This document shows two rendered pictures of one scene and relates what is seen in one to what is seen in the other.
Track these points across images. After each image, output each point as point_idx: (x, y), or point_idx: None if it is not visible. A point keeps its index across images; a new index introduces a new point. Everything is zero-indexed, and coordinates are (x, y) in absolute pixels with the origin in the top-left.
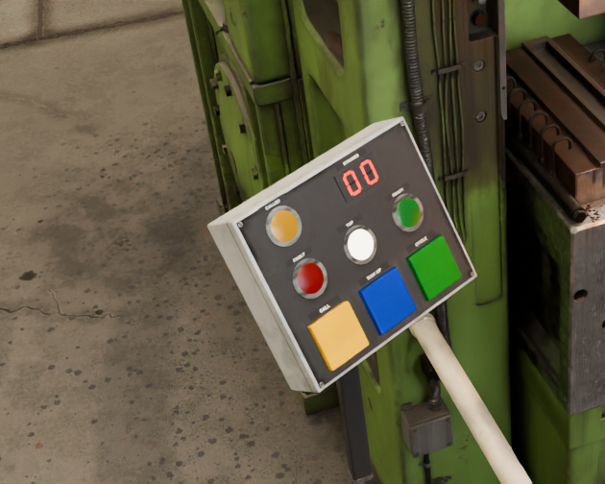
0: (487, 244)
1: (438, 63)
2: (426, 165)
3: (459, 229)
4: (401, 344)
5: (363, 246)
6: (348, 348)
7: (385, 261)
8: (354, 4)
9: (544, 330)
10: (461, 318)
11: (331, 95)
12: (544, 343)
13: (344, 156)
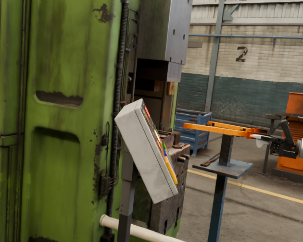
0: (120, 181)
1: (121, 98)
2: (116, 140)
3: (116, 173)
4: (96, 231)
5: (158, 137)
6: (174, 175)
7: (161, 146)
8: (105, 66)
9: (132, 218)
10: (111, 216)
11: (62, 124)
12: (134, 222)
13: (142, 102)
